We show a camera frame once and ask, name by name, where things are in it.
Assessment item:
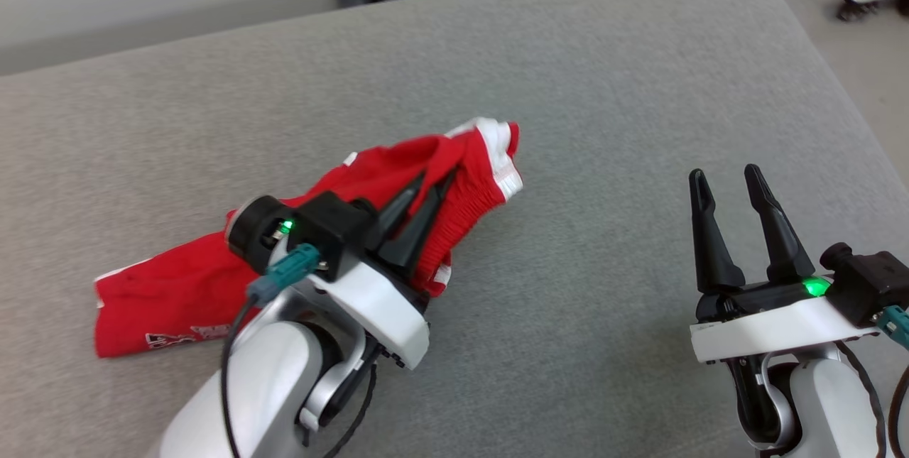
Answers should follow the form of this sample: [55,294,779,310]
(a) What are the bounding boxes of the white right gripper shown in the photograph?
[687,164,883,365]

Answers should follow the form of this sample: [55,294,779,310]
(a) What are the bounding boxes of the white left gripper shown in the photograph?
[321,168,457,371]

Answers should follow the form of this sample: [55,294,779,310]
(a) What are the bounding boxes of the red and white basketball jersey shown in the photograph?
[94,117,524,359]

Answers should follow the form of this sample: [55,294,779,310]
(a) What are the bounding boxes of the grey fabric sofa cushion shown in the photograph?
[0,0,909,458]

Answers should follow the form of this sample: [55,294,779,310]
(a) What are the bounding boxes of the black cable with teal plug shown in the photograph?
[219,243,322,458]
[875,305,909,458]

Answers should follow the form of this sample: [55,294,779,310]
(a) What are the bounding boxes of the thin black cable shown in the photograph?
[318,362,379,458]
[834,339,888,458]

